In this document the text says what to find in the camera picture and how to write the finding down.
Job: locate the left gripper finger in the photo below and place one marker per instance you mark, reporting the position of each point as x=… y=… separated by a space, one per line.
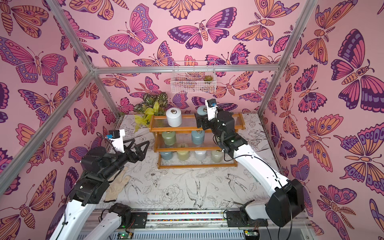
x=128 y=144
x=141 y=149

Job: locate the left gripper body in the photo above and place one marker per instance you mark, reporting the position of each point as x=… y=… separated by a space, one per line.
x=129 y=157

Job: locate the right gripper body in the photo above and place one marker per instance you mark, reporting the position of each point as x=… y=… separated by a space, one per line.
x=205 y=121

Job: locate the light blue tall canister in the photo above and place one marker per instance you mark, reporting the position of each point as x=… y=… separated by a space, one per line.
x=202 y=111

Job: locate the blue tea canister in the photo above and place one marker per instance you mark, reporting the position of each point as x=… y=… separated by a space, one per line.
x=198 y=137

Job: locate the white tea canister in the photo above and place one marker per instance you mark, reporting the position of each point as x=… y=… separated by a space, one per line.
x=174 y=117

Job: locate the green tea canister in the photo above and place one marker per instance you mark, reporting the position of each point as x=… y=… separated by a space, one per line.
x=169 y=138

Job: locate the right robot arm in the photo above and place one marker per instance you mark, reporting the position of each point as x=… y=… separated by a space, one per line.
x=286 y=196

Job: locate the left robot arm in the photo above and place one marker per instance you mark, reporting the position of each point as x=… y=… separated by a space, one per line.
x=98 y=168

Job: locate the blue canister bottom shelf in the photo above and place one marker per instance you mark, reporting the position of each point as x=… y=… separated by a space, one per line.
x=166 y=155

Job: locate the wooden three-tier shelf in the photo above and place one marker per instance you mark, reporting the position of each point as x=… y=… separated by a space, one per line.
x=184 y=142

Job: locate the white canister bottom shelf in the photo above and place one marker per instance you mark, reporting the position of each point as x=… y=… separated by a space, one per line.
x=200 y=155

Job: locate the pale green canister bottom shelf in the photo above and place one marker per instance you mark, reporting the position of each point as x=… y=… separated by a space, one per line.
x=217 y=156

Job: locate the yellow-green canister bottom shelf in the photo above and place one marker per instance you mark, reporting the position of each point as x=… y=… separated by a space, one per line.
x=183 y=155

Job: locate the beige work glove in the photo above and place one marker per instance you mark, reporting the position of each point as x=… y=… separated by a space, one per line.
x=116 y=187

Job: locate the potted green leafy plant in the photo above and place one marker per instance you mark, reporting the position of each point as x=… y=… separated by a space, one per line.
x=151 y=105

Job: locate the small succulent in basket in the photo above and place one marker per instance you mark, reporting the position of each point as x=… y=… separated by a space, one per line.
x=208 y=78

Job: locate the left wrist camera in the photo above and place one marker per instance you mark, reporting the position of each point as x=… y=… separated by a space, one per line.
x=116 y=139

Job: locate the white wire basket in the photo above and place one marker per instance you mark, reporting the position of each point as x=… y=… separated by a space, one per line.
x=188 y=77

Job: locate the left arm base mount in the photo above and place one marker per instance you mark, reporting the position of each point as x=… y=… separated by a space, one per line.
x=129 y=220

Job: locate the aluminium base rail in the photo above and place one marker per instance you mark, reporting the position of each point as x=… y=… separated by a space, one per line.
x=180 y=225

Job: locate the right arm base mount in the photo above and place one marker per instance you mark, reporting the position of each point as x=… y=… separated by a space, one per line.
x=240 y=219

